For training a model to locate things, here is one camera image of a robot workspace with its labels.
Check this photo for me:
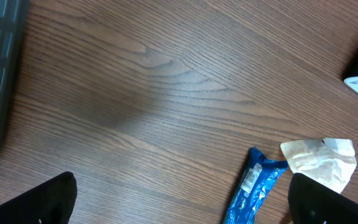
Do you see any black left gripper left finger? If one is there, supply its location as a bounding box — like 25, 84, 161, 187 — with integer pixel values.
0, 172, 77, 224

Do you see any beige plastic bag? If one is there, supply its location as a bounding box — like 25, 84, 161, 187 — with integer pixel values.
280, 138, 357, 194

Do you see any blue cookie packet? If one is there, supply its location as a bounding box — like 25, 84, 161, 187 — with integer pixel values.
223, 147, 288, 224

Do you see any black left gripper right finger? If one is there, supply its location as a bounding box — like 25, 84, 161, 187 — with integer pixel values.
288, 173, 358, 224

